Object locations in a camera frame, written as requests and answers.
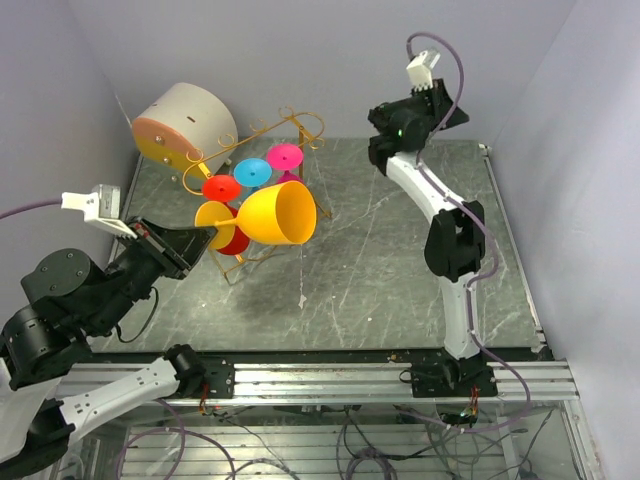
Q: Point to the red plastic wine glass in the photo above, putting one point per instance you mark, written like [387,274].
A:
[224,188]

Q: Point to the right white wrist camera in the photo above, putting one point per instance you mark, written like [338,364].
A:
[420,69]

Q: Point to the yellow plastic wine glass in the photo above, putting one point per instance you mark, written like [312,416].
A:
[282,214]

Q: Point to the blue plastic wine glass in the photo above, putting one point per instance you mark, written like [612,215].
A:
[252,174]

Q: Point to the beige cylindrical toy box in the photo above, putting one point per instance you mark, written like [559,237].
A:
[186,123]

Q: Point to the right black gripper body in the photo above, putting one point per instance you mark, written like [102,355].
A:
[423,99]

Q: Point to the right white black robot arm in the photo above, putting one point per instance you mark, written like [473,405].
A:
[402,131]

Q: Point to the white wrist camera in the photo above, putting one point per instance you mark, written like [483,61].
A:
[100,208]
[420,69]

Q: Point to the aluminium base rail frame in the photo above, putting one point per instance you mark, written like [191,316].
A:
[316,384]

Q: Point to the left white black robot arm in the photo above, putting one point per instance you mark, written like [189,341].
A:
[71,299]

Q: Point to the gold wire wine glass rack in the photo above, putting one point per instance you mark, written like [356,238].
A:
[256,251]

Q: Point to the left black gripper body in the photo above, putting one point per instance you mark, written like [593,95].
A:
[147,256]

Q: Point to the magenta plastic wine glass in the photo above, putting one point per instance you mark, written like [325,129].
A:
[285,157]

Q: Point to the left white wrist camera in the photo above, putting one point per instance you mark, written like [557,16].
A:
[100,208]

